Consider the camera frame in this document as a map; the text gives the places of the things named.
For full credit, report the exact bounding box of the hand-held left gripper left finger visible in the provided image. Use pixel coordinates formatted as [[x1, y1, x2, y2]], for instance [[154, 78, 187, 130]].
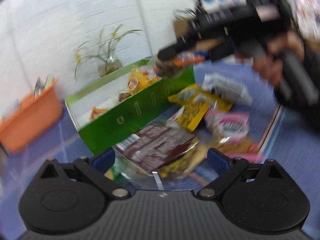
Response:
[[40, 148, 131, 200]]

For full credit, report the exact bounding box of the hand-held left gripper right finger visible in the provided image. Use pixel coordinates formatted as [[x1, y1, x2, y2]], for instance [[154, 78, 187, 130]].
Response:
[[197, 147, 284, 198]]

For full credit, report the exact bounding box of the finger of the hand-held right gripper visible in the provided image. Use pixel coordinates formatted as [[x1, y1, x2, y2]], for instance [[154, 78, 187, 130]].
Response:
[[157, 39, 203, 61]]

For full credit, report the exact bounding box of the brown orange snack packet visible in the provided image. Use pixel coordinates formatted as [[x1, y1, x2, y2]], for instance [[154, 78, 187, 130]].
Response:
[[153, 52, 206, 78]]

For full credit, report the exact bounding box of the green cardboard box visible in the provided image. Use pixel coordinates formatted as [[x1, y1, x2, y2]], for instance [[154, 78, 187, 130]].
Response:
[[64, 59, 196, 155]]

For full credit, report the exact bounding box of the person's right forearm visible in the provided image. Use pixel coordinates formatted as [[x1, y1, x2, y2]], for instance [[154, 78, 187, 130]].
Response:
[[275, 40, 320, 130]]

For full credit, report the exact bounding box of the clear bag of yellow snacks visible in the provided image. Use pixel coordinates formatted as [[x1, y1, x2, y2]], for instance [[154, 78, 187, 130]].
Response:
[[157, 140, 208, 178]]

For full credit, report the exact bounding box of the person's right hand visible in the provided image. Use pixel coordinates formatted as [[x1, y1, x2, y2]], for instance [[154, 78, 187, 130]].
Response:
[[235, 31, 305, 87]]

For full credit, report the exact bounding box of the green snack packet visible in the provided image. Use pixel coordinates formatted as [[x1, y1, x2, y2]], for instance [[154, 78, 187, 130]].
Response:
[[104, 156, 140, 188]]

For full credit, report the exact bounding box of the beige pink snack packet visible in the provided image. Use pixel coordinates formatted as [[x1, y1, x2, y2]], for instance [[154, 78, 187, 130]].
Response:
[[210, 136, 265, 163]]

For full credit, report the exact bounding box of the pink white snack packet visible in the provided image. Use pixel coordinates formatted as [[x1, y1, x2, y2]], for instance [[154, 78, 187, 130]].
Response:
[[204, 110, 250, 140]]

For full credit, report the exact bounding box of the yellow brown snack packet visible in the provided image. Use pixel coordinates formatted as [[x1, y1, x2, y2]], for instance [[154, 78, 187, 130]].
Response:
[[127, 66, 163, 92]]

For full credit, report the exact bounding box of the yellow grey snack packet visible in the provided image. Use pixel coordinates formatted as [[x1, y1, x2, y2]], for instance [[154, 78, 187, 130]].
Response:
[[168, 85, 234, 113]]

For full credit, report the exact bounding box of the brown chocolate packet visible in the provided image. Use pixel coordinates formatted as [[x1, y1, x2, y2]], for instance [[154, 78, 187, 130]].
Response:
[[115, 122, 198, 174]]

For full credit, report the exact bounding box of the plant in glass vase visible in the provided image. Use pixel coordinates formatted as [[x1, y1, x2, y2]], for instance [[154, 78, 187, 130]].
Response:
[[74, 24, 143, 78]]

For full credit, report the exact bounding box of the small brown snack packet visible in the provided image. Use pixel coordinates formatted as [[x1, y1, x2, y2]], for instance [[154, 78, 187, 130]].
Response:
[[117, 92, 133, 103]]

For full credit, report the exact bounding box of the orange plastic basin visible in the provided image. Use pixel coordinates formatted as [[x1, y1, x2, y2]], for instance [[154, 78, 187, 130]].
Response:
[[0, 79, 63, 154]]

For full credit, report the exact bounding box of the red white wall poster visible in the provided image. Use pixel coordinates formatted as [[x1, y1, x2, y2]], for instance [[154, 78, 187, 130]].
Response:
[[291, 0, 320, 38]]

